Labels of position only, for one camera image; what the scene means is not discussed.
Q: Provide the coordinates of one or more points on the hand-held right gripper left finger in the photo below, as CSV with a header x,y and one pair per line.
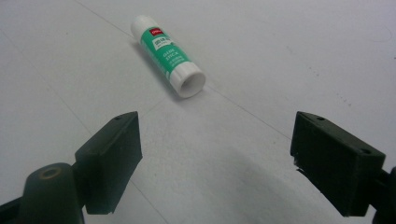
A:
x,y
109,161

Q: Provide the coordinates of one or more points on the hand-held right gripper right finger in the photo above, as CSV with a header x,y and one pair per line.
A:
x,y
336,161

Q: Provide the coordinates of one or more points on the green and white glue stick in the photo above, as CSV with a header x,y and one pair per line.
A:
x,y
168,56

